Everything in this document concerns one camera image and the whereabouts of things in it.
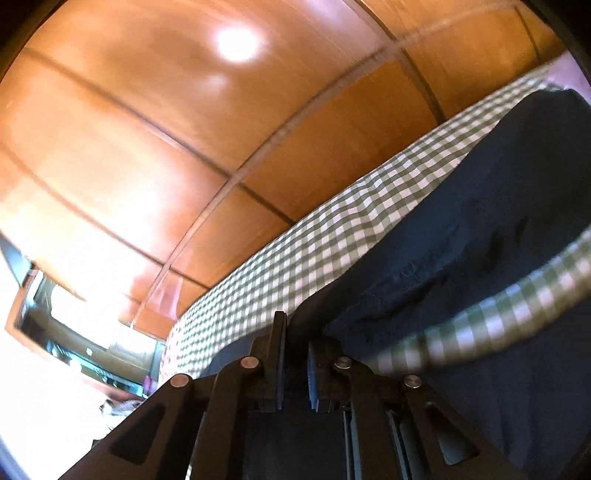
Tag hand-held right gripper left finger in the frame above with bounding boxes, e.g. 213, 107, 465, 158
60, 311, 290, 480

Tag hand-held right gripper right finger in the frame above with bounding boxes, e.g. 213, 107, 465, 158
305, 338, 528, 480

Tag dark navy pants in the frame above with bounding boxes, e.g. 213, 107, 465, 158
203, 88, 591, 480

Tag green checkered bed sheet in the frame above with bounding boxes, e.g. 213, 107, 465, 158
159, 62, 591, 385

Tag wooden framed window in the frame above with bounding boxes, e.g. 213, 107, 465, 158
4, 244, 163, 398

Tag wooden wardrobe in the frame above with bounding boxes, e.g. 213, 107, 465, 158
0, 0, 574, 343

